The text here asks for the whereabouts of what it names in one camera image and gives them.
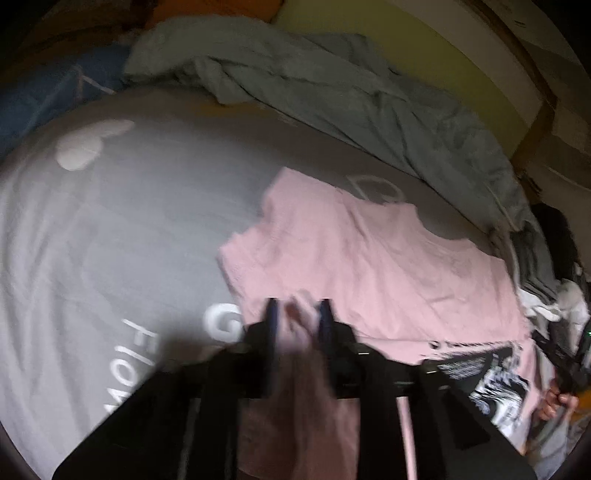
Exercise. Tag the person's right forearm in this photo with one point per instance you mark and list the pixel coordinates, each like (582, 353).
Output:
(549, 447)

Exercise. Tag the pink printed t-shirt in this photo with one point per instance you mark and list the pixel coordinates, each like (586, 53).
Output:
(369, 267)

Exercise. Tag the black bag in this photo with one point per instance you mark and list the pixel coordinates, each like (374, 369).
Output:
(561, 235)

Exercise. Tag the person's right hand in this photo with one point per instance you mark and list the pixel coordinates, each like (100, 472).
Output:
(551, 406)

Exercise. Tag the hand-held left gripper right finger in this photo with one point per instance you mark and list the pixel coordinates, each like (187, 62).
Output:
(326, 332)

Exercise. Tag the grey crumpled duvet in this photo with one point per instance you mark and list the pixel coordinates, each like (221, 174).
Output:
(346, 92)

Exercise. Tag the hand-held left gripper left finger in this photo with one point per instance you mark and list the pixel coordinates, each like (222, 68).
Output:
(270, 332)

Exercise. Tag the blue pillow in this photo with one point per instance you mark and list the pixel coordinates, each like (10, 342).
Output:
(51, 97)

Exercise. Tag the folded dark grey garment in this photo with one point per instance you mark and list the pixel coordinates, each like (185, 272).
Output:
(531, 258)

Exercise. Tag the folded white garment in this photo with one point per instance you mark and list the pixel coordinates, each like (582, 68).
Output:
(568, 295)

